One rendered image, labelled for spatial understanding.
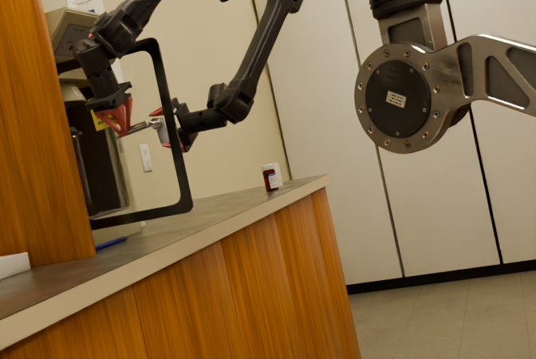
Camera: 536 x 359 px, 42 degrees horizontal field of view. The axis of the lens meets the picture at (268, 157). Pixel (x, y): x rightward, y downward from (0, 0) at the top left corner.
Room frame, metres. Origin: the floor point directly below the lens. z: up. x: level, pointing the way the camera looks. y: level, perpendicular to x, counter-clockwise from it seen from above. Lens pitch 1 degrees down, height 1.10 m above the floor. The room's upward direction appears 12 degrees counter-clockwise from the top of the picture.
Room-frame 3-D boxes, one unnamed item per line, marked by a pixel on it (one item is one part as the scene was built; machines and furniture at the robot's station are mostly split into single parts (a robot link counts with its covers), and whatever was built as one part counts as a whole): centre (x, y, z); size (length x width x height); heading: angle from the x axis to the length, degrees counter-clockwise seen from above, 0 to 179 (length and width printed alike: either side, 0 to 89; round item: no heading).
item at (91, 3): (1.80, 0.37, 1.54); 0.05 x 0.05 x 0.06; 72
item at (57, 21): (1.76, 0.38, 1.46); 0.32 x 0.12 x 0.10; 161
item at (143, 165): (1.58, 0.33, 1.19); 0.30 x 0.01 x 0.40; 71
